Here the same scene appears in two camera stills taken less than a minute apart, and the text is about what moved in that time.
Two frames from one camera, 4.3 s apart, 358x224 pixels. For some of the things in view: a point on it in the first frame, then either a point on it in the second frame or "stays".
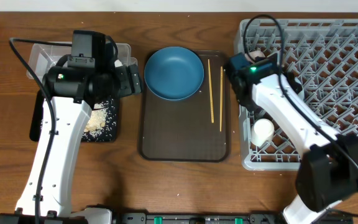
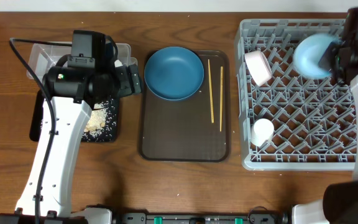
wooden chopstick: x=210 y=84 stays
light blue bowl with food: x=301 y=94 -> x=307 y=52
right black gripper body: x=289 y=78 -> x=332 y=58
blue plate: x=174 y=73 stays
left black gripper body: x=129 y=80 stays
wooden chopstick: x=221 y=74 stays
